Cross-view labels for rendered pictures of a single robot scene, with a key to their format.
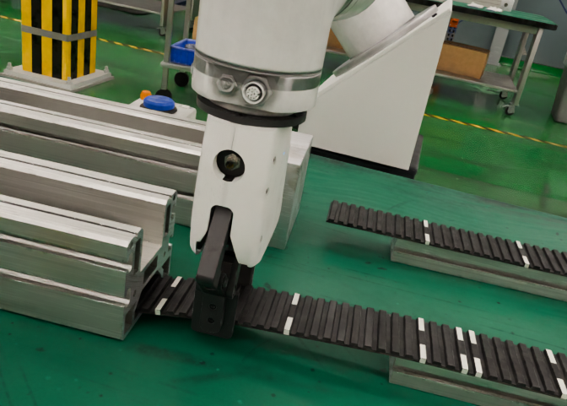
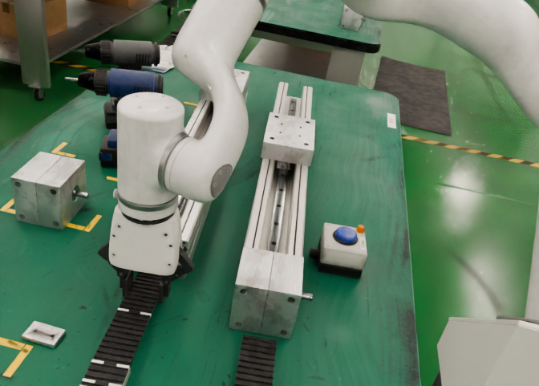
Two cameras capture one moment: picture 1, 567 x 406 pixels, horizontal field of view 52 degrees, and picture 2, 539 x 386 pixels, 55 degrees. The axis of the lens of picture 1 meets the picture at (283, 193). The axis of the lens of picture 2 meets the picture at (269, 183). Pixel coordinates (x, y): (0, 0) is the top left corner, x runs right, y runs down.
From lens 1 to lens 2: 0.82 m
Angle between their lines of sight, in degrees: 73
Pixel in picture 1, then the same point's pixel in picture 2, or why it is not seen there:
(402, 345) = (105, 355)
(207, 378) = (105, 297)
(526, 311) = not seen: outside the picture
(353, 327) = (119, 334)
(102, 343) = not seen: hidden behind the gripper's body
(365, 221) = (252, 358)
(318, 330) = (118, 320)
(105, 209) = not seen: hidden behind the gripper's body
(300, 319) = (126, 314)
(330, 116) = (451, 344)
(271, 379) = (105, 318)
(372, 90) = (468, 347)
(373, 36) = (528, 312)
